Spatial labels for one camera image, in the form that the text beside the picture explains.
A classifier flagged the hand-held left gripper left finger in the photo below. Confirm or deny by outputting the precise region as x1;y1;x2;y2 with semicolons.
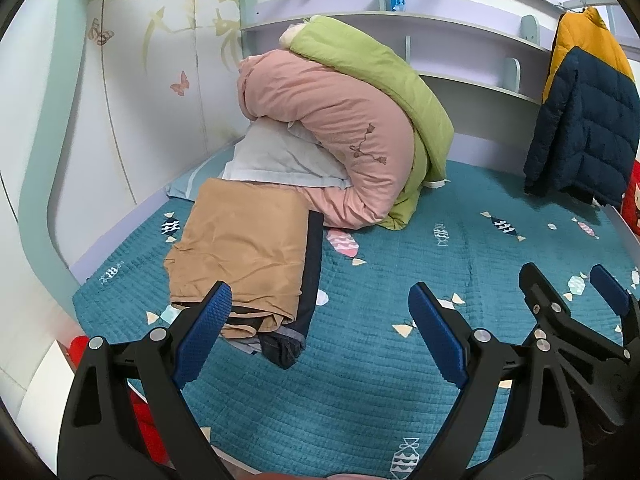
57;280;236;480

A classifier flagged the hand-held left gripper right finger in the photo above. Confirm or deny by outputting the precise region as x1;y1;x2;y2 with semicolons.
407;282;586;480

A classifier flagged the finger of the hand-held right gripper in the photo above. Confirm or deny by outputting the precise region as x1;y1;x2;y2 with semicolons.
590;264;640;351
517;262;626;361

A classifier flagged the tan jacket with navy trim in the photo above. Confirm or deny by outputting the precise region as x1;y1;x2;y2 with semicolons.
164;177;326;371

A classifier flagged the lilac bed side board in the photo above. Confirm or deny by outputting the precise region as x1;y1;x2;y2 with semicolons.
604;204;640;261

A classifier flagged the teal quilted bed cover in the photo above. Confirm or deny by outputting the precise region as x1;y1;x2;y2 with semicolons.
72;160;640;480

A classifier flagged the red cartoon cushion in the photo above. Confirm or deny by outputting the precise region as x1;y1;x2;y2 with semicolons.
620;160;640;236

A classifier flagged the red plastic object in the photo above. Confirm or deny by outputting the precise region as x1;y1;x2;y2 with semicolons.
67;336;171;466

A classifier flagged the blue striped pillow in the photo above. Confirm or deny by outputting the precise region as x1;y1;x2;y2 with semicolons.
166;155;236;201

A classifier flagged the navy and yellow puffer jacket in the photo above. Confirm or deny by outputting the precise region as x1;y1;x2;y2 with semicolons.
524;6;640;203

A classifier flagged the white pillow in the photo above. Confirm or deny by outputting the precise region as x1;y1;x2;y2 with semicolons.
222;121;351;191

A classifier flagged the pink duvet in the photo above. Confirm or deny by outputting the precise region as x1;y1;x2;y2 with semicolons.
237;50;416;228

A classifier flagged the lilac shelf headboard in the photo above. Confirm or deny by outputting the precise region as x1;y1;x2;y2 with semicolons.
240;0;621;171

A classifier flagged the green duvet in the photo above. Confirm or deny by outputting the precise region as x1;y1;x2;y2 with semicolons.
280;15;456;231

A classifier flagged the white metal rail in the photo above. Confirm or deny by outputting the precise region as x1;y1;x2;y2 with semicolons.
552;0;623;12

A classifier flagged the yellow plant wall decal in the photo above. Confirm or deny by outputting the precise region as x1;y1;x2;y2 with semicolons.
142;0;241;73

